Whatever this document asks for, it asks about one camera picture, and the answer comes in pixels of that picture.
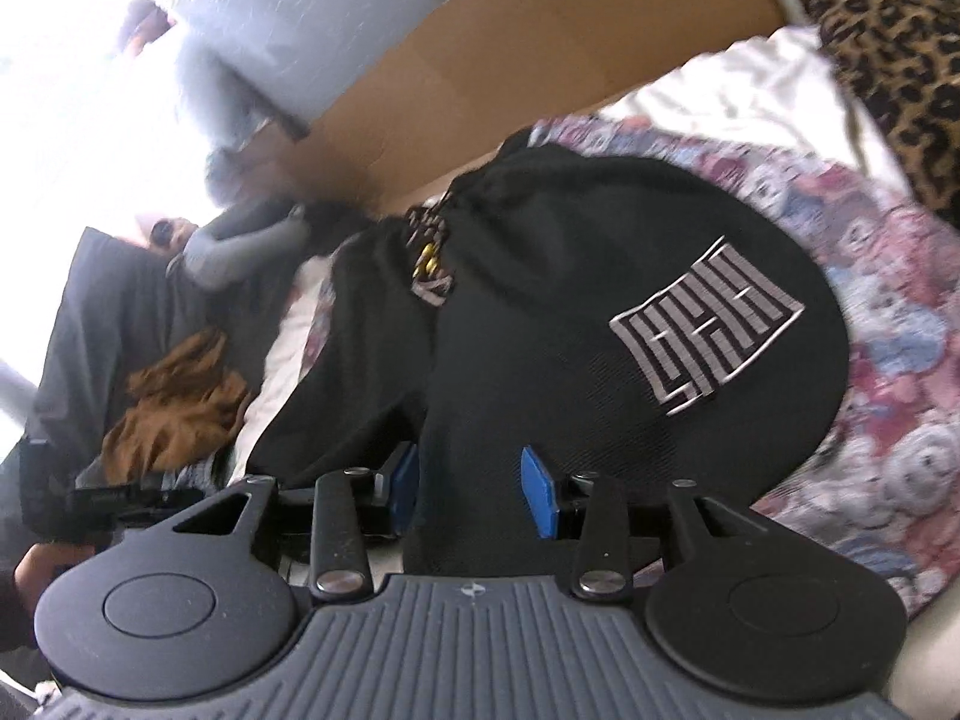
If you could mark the black garment with grey logo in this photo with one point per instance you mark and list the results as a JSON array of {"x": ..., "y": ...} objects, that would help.
[{"x": 525, "y": 315}]

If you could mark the brown garment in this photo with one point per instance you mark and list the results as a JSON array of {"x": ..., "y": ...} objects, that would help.
[{"x": 180, "y": 405}]

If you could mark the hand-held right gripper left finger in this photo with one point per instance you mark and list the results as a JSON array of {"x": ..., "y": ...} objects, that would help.
[{"x": 406, "y": 491}]

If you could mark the grey sleeved garment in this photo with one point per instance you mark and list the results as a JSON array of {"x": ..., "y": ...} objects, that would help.
[{"x": 240, "y": 247}]

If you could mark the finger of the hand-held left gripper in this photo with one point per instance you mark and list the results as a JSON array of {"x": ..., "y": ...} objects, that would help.
[{"x": 142, "y": 497}]

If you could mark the dark grey cloth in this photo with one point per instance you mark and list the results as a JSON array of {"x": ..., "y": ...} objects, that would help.
[{"x": 112, "y": 300}]

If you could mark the cardboard box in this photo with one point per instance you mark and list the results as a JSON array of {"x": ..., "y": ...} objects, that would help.
[{"x": 525, "y": 52}]

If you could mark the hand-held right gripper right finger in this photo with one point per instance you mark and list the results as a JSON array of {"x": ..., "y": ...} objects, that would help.
[{"x": 540, "y": 495}]

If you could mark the leopard print cloth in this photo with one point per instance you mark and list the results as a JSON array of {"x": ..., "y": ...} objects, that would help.
[{"x": 885, "y": 37}]

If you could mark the cartoon printed blanket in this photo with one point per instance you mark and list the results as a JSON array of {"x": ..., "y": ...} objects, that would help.
[{"x": 862, "y": 390}]

